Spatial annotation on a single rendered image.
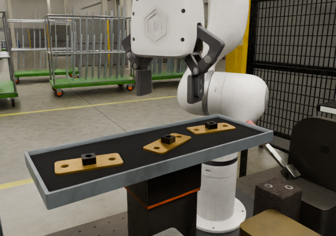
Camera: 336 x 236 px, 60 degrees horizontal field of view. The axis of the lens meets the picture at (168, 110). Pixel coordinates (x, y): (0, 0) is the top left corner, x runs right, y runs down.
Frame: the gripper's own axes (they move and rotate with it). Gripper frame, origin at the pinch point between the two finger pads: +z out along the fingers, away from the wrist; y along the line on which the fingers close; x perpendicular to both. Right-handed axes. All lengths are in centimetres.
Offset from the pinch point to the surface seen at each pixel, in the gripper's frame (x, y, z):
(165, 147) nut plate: -2.0, 0.9, 7.9
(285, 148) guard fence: 268, -38, 106
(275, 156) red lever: 17.6, 12.0, 13.6
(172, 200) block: -2.5, 2.6, 15.9
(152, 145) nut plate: -2.4, -1.1, 7.9
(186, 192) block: 0.0, 3.5, 15.4
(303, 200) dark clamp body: 9.5, 18.6, 16.2
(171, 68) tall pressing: 665, -455, 82
